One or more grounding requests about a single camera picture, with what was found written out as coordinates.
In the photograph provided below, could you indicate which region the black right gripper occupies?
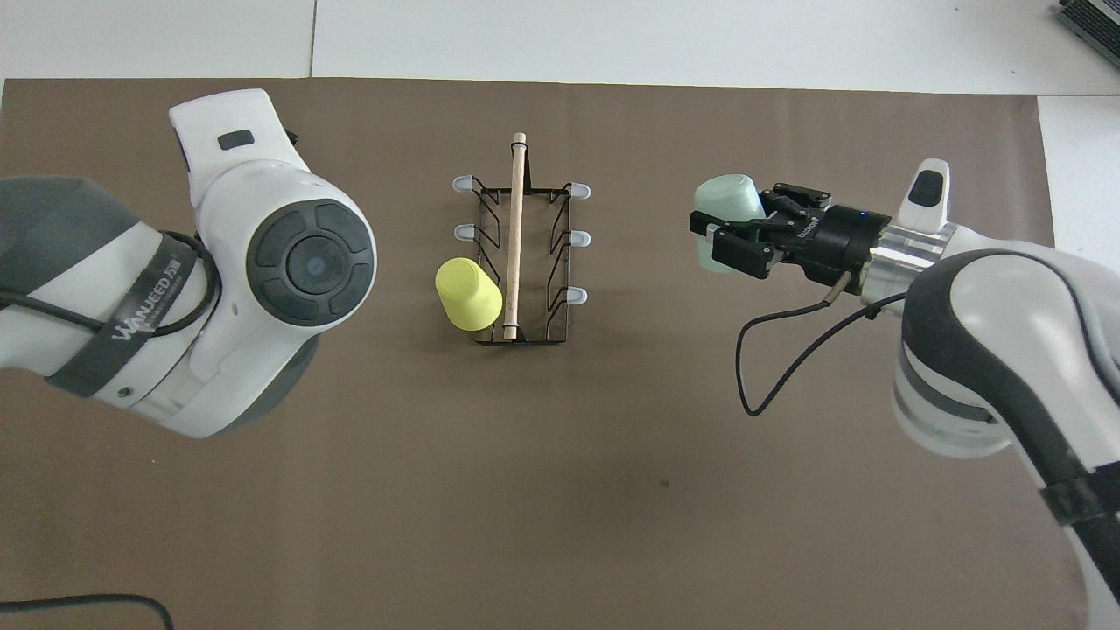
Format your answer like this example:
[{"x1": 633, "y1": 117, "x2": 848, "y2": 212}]
[{"x1": 689, "y1": 182, "x2": 891, "y2": 290}]

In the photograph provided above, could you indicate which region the light green plastic cup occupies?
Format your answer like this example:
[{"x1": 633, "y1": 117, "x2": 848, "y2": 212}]
[{"x1": 694, "y1": 174, "x2": 767, "y2": 276}]

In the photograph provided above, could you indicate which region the yellow plastic cup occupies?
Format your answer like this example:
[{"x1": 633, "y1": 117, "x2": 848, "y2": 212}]
[{"x1": 435, "y1": 257, "x2": 504, "y2": 332}]

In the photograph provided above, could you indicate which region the brown paper mat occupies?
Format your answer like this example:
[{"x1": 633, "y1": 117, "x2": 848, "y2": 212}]
[{"x1": 0, "y1": 77, "x2": 1099, "y2": 630}]

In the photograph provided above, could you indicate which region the dark ribbed device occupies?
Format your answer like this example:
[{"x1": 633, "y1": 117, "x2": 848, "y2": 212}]
[{"x1": 1054, "y1": 0, "x2": 1120, "y2": 46}]

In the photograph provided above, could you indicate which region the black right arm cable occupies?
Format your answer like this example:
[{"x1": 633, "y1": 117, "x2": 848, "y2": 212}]
[{"x1": 735, "y1": 271, "x2": 911, "y2": 417}]

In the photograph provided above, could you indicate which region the black wire cup rack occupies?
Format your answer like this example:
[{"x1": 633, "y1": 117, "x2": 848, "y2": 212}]
[{"x1": 452, "y1": 132, "x2": 592, "y2": 347}]

